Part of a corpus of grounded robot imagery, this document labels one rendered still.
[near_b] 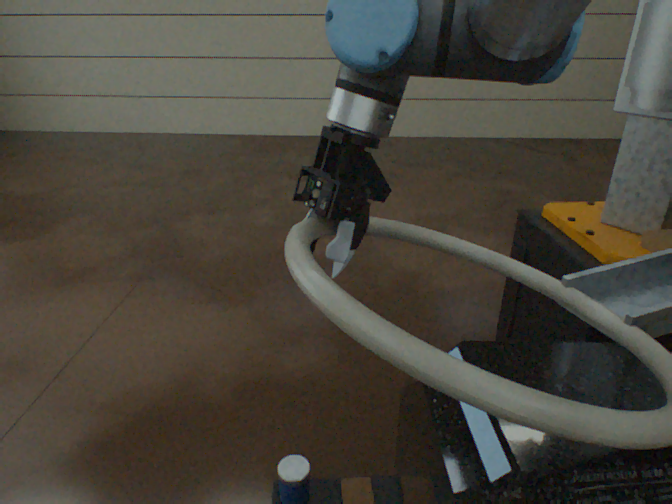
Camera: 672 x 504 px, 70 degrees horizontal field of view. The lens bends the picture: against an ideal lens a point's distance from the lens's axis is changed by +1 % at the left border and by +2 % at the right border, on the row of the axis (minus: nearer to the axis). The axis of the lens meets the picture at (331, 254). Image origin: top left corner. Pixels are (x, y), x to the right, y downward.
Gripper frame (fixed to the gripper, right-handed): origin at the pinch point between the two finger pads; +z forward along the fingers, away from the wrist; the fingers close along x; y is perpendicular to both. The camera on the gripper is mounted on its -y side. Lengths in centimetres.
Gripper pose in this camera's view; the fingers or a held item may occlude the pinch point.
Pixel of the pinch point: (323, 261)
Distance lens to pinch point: 72.9
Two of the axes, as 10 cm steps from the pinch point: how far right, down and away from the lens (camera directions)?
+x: 7.5, 4.2, -5.1
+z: -2.9, 9.0, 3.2
